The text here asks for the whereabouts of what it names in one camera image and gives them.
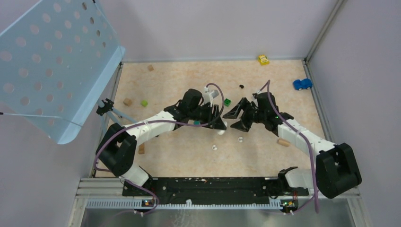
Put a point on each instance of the yellow toy car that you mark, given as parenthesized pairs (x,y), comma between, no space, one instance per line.
(263,60)

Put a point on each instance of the green lego brick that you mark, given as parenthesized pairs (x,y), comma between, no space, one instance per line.
(227,102)

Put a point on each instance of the wooden cylinder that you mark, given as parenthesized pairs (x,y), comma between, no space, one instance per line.
(283,142)

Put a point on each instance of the wooden block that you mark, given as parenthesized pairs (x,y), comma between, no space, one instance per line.
(141,149)

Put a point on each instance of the blue perforated metal panel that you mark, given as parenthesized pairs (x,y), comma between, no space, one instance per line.
(55,62)

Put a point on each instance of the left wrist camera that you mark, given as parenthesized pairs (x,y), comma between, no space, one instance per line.
(208,96)

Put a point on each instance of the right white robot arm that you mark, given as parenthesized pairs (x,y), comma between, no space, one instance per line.
(334,168)

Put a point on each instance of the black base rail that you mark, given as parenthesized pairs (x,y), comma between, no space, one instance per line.
(214,190)

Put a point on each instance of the white earbud charging case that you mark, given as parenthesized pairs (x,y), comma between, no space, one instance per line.
(222,131)

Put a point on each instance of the lime green cube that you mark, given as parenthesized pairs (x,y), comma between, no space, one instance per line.
(144,103)

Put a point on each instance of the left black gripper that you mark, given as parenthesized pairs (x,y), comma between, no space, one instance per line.
(216,113)

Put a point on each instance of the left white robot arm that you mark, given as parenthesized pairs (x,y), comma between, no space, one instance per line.
(117,148)

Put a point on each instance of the blue tripod stand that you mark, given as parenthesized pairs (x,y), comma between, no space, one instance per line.
(106,107)

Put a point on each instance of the blue toy car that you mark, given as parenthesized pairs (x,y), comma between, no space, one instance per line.
(302,84)

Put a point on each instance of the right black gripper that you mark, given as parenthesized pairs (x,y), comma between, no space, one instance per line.
(235,112)

